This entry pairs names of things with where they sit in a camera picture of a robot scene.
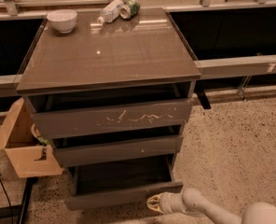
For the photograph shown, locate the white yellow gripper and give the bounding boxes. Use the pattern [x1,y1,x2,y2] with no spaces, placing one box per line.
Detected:
[146,192,185,214]

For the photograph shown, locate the grey bottom drawer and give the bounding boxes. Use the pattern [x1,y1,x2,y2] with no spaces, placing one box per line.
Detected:
[65,154,183,210]

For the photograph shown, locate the grey middle drawer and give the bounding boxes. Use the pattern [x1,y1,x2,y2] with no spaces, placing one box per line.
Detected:
[52,125,183,167]

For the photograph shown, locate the grey drawer cabinet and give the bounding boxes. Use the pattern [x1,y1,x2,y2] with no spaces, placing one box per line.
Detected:
[16,7,201,173]

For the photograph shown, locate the scratched grey top drawer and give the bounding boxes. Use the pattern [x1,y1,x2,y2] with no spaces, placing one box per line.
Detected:
[33,84,193,139]

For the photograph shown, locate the open cardboard box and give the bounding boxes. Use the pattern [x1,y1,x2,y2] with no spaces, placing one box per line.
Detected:
[0,98,62,178]

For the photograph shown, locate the green drink can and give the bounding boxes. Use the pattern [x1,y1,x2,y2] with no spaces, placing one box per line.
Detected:
[120,0,140,20]

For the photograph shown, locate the clear plastic bottle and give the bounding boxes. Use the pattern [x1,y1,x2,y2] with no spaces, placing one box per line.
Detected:
[97,0,124,24]

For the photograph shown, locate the grey metal railing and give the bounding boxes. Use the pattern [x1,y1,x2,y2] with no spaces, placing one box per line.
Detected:
[0,55,276,98]

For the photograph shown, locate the white ceramic bowl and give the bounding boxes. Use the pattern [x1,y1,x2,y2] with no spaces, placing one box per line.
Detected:
[47,9,77,34]

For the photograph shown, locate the black cable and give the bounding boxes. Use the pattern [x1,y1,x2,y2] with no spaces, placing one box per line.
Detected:
[0,138,15,224]

